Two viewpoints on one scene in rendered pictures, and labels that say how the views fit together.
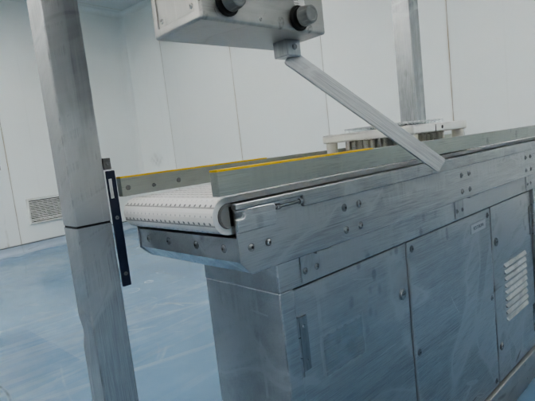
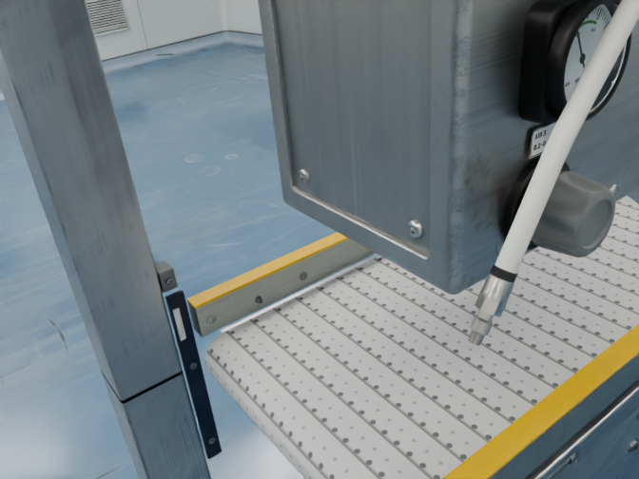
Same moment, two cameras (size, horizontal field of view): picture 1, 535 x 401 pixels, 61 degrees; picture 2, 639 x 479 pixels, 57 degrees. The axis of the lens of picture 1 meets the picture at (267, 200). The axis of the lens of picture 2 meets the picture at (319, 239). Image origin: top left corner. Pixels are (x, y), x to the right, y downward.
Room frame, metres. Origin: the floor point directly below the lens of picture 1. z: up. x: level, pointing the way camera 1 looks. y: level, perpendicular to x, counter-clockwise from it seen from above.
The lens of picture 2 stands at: (0.37, 0.07, 1.14)
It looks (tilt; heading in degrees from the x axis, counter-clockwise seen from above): 30 degrees down; 8
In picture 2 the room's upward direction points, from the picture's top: 6 degrees counter-clockwise
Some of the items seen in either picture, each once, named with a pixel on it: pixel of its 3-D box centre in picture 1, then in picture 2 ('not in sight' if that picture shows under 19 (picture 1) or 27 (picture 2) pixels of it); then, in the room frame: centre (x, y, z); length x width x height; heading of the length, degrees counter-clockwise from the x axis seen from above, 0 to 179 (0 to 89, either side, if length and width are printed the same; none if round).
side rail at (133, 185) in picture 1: (353, 152); (613, 124); (1.22, -0.24, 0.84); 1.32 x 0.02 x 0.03; 132
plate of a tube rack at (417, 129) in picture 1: (393, 132); not in sight; (1.11, -0.32, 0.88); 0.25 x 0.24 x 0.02; 42
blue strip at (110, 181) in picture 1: (119, 228); (196, 381); (0.77, 0.26, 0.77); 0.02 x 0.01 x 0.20; 132
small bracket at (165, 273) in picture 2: (105, 164); (164, 277); (0.78, 0.27, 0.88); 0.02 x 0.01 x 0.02; 42
